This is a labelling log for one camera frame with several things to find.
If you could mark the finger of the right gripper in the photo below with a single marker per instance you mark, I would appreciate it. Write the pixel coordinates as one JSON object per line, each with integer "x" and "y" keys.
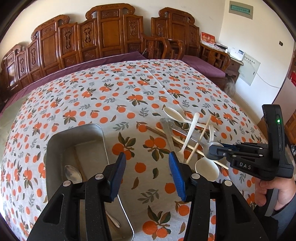
{"x": 219, "y": 155}
{"x": 239, "y": 147}

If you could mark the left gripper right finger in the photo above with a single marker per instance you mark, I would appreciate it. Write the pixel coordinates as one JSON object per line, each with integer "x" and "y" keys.
{"x": 235, "y": 220}

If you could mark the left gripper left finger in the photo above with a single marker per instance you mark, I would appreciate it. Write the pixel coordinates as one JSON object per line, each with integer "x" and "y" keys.
{"x": 59, "y": 220}

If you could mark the large white plastic ladle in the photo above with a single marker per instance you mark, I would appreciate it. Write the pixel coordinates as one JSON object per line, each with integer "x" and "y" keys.
{"x": 205, "y": 166}

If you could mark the brown wooden chopstick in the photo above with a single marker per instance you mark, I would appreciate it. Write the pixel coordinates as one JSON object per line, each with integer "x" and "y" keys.
{"x": 178, "y": 141}

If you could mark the light wooden chopstick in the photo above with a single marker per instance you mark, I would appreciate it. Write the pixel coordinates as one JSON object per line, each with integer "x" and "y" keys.
{"x": 199, "y": 141}

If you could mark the white spoon handle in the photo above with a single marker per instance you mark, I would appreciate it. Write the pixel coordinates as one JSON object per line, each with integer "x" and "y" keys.
{"x": 180, "y": 154}

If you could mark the white plastic spoon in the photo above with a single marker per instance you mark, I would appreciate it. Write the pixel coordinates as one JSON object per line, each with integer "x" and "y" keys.
{"x": 175, "y": 116}

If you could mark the person's right hand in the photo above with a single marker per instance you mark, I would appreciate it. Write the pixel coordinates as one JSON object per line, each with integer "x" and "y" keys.
{"x": 286, "y": 191}

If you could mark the metal fork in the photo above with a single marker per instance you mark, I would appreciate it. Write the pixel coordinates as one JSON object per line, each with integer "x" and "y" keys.
{"x": 167, "y": 132}

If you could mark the orange print tablecloth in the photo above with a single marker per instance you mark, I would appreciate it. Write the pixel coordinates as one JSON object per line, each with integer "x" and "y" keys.
{"x": 127, "y": 100}

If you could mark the wooden side cabinet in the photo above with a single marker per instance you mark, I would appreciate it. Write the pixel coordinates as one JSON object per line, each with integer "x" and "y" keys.
{"x": 232, "y": 70}

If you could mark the metal rectangular tray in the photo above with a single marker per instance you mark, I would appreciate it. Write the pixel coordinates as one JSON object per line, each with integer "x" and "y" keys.
{"x": 83, "y": 147}

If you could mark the purple seat cushion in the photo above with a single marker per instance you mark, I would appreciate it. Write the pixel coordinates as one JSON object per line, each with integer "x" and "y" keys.
{"x": 203, "y": 67}

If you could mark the red calendar card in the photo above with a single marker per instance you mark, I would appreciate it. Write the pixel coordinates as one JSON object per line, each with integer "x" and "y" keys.
{"x": 207, "y": 38}

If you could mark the carved wooden bench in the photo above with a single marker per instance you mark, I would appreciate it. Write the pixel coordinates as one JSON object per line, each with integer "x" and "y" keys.
{"x": 56, "y": 44}

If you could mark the white wall panel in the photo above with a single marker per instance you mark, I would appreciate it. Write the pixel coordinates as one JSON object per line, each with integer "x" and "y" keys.
{"x": 249, "y": 69}

